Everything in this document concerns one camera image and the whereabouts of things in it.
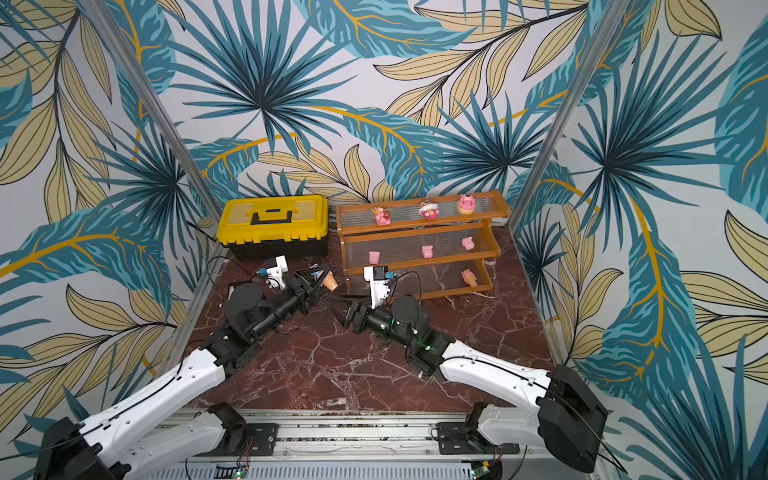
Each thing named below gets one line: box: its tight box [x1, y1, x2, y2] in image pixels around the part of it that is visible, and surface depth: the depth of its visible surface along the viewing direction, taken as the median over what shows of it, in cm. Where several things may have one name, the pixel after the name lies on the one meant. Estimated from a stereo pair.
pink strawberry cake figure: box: [418, 200, 440, 221], surface depth 81 cm
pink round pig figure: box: [458, 194, 476, 215], surface depth 85 cm
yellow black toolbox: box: [216, 194, 329, 259], surface depth 100 cm
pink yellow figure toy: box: [370, 207, 391, 226], surface depth 80 cm
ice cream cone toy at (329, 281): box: [322, 270, 339, 292], surface depth 69 cm
